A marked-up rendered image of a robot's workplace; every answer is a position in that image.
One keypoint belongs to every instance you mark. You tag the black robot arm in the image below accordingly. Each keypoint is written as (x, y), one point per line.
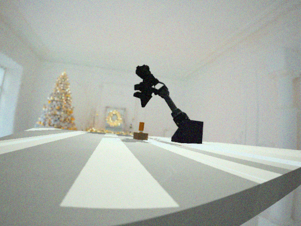
(144, 73)

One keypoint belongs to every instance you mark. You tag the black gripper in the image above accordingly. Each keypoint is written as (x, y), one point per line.
(145, 96)

